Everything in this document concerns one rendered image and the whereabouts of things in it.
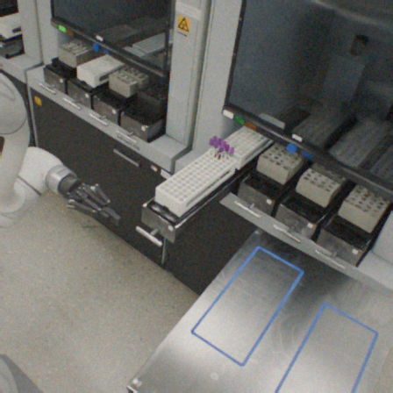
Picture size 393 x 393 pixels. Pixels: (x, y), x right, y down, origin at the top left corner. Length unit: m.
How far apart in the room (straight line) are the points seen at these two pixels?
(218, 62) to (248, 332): 0.83
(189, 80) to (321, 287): 0.81
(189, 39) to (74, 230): 1.26
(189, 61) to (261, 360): 0.97
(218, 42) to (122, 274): 1.22
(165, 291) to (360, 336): 1.16
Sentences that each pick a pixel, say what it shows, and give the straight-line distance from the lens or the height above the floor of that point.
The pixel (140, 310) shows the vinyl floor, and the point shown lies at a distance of 2.15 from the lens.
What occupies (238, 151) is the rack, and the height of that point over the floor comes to 0.86.
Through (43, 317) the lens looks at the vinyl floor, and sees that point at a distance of 2.17.
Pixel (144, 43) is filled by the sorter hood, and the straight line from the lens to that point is 1.72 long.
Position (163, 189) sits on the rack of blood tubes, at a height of 0.86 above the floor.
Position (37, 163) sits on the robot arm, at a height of 0.79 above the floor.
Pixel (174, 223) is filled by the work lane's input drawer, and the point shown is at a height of 0.81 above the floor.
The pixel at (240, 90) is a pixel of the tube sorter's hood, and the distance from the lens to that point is 1.50.
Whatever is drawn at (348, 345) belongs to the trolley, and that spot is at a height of 0.82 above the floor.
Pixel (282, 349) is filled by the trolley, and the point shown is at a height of 0.82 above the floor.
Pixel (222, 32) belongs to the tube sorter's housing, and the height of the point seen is 1.22.
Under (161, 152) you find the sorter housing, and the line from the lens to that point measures 1.75.
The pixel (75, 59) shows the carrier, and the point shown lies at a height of 0.87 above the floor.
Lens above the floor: 1.80
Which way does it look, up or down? 42 degrees down
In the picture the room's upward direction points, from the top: 9 degrees clockwise
